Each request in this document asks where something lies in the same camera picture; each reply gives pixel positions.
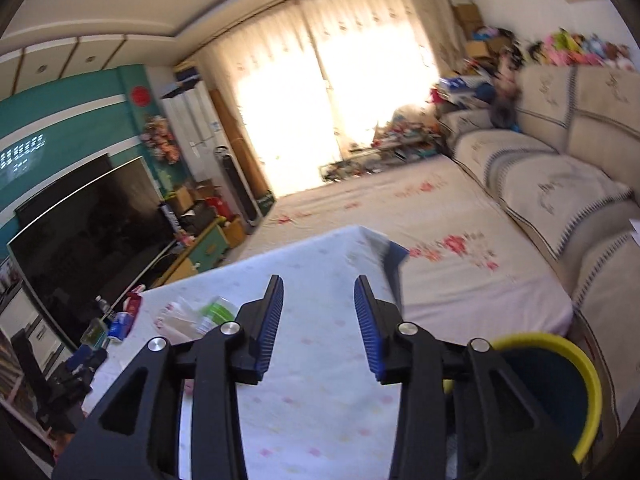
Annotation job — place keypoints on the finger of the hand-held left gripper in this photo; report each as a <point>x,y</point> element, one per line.
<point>87,360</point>

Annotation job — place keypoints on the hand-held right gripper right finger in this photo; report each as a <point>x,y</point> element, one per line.
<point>367,330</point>

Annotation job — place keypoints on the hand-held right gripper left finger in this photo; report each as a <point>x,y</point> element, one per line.
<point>270,330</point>

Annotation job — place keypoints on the white green plastic bottle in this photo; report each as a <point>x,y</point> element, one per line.
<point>220,310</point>

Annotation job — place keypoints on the black yellow-rimmed trash bin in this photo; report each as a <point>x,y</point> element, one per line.
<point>545,385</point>

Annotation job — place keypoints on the blue white tissue pack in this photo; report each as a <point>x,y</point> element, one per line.
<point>120,329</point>

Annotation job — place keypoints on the clear water bottle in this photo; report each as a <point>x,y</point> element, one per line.
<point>102,306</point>

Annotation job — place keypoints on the blue table under cloth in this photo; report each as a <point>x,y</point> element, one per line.
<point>397,270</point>

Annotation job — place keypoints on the small red box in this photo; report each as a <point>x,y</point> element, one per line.
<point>132,304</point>

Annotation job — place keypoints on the white drawer unit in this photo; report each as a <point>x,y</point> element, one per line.
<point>25,310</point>

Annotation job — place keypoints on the floral cream sheet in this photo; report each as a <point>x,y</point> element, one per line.
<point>450,300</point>

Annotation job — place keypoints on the white dotted tablecloth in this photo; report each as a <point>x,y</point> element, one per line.
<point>310,410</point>

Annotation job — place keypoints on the large curved television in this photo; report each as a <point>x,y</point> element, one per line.
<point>85,250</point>

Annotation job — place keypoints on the dark green box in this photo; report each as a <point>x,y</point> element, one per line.
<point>266,205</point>

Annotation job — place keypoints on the red canister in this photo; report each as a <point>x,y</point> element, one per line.
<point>216,206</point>

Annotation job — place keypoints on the black tower fan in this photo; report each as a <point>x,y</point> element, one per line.
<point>235,185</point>

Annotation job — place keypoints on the black printed box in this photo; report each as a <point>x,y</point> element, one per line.
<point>169,217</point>

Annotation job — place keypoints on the open cardboard box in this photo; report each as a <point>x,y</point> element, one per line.
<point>192,195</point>

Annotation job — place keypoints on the black flat television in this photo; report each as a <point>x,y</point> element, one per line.
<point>60,195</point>

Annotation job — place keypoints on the glass coffee table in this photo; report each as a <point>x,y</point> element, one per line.
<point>380,160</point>

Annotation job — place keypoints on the brown wooden board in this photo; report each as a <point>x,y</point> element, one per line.
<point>235,135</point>

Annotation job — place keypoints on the artificial flower decoration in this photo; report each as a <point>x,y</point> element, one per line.
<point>162,140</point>

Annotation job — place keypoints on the white standing air conditioner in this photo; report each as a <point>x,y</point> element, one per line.
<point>190,120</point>

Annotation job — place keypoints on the beige sofa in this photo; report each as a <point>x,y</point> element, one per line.
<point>550,190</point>

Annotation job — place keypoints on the cream embroidered curtain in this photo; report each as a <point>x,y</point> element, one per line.
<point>260,85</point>
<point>380,50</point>

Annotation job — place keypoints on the grey neck pillow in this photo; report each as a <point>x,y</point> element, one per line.
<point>502,110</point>

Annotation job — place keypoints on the stacked cardboard boxes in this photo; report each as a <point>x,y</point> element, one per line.
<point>467,20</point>

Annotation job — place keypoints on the row of plush toys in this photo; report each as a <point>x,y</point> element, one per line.
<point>575,45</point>

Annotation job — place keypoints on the red round wall decoration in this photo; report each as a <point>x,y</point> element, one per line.
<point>140,95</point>

